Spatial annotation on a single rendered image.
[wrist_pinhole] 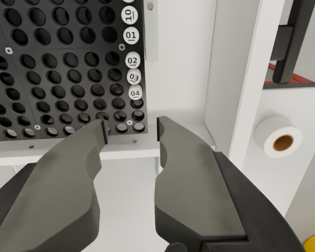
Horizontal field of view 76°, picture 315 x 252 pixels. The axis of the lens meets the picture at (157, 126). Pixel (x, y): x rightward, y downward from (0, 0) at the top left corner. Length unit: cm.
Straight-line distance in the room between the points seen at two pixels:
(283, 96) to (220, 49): 22
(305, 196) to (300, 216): 29
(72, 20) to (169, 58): 12
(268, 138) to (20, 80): 37
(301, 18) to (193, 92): 13
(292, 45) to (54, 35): 20
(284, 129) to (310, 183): 170
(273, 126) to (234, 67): 23
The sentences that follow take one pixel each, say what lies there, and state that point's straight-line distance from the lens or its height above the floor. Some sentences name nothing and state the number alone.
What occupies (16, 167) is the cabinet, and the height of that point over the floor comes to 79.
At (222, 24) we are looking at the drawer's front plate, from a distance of 24.
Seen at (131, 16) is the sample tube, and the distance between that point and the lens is 17.
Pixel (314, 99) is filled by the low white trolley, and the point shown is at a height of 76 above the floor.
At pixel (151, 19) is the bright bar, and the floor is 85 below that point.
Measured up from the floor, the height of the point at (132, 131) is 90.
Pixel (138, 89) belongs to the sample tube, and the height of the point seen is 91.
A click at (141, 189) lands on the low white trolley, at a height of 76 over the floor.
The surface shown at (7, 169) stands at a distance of 43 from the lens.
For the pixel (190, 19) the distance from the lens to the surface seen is 25.
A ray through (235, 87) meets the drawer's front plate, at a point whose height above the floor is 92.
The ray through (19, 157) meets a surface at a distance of 28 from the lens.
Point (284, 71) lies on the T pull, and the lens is 22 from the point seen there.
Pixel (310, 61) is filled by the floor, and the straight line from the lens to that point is 145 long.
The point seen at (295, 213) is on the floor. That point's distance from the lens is 235.
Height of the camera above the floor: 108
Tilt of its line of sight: 59 degrees down
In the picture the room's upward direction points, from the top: 172 degrees clockwise
